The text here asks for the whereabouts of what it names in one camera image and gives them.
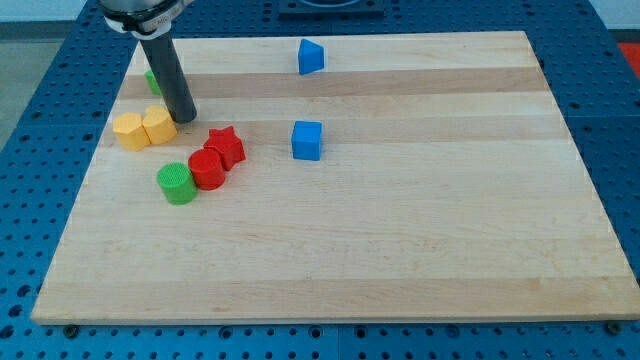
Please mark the yellow hexagon block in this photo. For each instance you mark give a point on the yellow hexagon block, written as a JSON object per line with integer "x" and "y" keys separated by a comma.
{"x": 130, "y": 132}

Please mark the red cylinder block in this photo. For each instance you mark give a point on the red cylinder block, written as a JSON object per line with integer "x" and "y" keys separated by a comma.
{"x": 206, "y": 168}

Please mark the green block behind rod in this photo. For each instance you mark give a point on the green block behind rod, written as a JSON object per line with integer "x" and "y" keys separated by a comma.
{"x": 152, "y": 83}

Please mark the blue triangular prism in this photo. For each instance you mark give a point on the blue triangular prism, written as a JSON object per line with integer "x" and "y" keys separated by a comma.
{"x": 311, "y": 57}

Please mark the green cylinder block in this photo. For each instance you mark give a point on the green cylinder block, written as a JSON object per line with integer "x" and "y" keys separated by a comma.
{"x": 176, "y": 183}

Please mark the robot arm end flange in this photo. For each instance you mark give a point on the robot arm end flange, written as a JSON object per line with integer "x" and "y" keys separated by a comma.
{"x": 144, "y": 19}

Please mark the wooden board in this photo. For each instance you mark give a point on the wooden board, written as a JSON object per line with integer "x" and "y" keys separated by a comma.
{"x": 449, "y": 189}

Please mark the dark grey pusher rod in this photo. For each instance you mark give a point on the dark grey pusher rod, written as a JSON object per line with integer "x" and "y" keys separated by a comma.
{"x": 166, "y": 67}

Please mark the yellow heart block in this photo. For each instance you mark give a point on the yellow heart block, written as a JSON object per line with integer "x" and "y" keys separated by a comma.
{"x": 159, "y": 125}

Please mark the red star block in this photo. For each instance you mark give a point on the red star block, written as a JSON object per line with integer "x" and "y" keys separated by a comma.
{"x": 228, "y": 145}

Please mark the blue cube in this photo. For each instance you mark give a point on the blue cube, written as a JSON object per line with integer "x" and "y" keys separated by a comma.
{"x": 306, "y": 140}

